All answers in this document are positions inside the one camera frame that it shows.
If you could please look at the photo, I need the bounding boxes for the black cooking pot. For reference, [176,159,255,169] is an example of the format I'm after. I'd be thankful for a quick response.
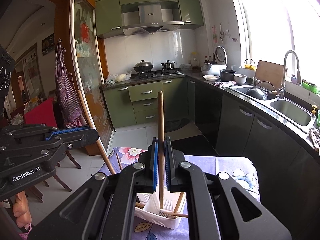
[220,69,237,81]

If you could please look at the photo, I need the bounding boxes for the wooden cutting board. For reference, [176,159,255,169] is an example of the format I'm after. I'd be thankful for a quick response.
[256,60,284,90]

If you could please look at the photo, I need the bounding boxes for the white rice cooker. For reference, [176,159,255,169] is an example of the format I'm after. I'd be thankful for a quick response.
[201,46,228,76]

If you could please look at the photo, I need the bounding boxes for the purple floral tablecloth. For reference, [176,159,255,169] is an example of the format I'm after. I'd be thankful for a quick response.
[98,145,265,239]

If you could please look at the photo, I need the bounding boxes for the white ceramic bowl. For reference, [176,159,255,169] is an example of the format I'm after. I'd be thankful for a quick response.
[234,74,247,85]

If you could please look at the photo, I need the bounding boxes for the red chair cover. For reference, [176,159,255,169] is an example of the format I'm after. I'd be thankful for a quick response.
[24,98,57,127]

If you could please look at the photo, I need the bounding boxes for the sliding glass door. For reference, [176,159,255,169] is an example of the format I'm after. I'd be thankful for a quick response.
[69,0,113,150]

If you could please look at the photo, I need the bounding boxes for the steel range hood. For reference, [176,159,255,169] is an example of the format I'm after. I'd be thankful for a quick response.
[121,2,184,36]

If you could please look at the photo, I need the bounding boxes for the green drawer cabinet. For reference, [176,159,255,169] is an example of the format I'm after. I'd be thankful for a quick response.
[129,81,163,124]

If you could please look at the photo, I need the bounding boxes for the steel pot on stove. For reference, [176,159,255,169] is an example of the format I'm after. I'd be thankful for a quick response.
[161,60,175,69]

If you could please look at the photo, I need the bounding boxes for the long light bamboo chopstick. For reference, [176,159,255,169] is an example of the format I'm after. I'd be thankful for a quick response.
[76,89,117,176]

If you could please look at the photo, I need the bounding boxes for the stainless steel sink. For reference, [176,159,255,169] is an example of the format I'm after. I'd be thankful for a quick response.
[270,99,316,127]

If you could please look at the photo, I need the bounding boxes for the purple checked apron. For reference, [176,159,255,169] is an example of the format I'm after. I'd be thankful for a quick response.
[55,39,83,128]

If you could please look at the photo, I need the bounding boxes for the left human hand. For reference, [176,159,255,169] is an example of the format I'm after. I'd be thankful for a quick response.
[12,191,32,229]

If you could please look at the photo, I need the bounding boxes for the white plastic utensil holder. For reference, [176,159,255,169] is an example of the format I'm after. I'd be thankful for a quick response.
[135,187,186,229]

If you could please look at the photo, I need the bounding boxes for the black wok with lid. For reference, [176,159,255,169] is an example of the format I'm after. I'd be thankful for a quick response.
[133,60,153,73]

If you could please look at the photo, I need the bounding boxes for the tall steel kitchen faucet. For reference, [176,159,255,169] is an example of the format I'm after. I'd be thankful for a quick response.
[279,50,302,99]

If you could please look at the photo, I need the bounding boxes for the dark brown wooden chopstick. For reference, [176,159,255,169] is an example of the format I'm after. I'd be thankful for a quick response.
[157,90,165,209]

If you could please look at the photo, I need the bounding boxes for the wooden chair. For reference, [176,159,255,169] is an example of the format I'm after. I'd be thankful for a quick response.
[26,151,82,203]

